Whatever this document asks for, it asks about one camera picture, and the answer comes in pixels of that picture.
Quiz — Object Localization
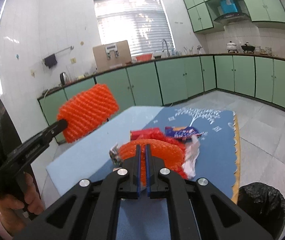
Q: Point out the group of glass jars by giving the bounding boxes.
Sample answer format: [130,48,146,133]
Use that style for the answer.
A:
[254,45,273,55]

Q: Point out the person's left hand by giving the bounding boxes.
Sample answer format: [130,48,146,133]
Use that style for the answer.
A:
[0,172,45,231]

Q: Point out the white window blind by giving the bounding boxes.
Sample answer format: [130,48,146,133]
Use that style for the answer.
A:
[94,0,175,56]

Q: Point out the chrome faucet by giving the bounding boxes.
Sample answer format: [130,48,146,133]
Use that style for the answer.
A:
[162,39,171,57]

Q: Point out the black wok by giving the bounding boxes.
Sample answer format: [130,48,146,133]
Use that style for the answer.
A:
[241,42,254,54]

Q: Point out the white plastic bag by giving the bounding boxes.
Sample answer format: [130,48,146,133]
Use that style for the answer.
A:
[181,135,201,180]

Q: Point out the blue snack packet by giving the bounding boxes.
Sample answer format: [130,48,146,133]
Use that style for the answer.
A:
[164,126,199,140]

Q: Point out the red snack packet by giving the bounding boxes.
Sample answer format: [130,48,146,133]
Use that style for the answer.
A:
[130,129,146,141]

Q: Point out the orange foam fruit net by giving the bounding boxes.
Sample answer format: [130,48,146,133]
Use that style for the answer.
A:
[57,84,120,143]
[119,140,186,179]

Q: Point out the small printed wrapper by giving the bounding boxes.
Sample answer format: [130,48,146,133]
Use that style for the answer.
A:
[109,144,123,167]

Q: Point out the green base cabinets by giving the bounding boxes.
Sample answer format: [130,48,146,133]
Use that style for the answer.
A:
[38,54,285,142]

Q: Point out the cardboard box with metal latches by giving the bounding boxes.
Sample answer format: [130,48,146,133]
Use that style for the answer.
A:
[93,40,132,72]

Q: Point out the metal towel rail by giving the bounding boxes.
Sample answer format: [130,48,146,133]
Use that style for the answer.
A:
[44,46,74,61]

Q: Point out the trash bin with black bag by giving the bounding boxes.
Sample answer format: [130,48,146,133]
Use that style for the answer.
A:
[237,182,285,240]

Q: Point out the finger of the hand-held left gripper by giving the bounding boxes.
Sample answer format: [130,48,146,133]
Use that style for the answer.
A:
[6,119,69,166]

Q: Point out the blue tablecloth white tree print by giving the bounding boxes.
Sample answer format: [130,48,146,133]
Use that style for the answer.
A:
[116,107,238,240]

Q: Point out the light blue table cover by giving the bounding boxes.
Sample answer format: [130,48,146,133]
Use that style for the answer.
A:
[46,106,163,198]

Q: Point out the dark towel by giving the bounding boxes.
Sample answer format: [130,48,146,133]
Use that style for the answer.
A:
[44,54,58,69]

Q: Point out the wooden table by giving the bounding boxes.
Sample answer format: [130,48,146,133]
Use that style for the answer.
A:
[232,115,241,203]

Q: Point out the green wall cabinets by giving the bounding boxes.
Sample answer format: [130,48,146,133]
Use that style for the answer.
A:
[182,0,285,33]

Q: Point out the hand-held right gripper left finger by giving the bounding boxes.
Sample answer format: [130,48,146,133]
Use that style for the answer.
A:
[15,144,145,240]

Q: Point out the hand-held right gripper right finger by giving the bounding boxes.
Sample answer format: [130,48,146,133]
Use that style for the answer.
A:
[145,144,274,240]

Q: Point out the blue box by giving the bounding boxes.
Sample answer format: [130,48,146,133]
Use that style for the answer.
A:
[220,0,238,14]

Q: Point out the red foam fruit net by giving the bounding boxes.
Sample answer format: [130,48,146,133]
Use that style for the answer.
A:
[142,127,191,180]

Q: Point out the range hood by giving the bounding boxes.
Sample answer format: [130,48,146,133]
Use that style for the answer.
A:
[214,12,250,23]

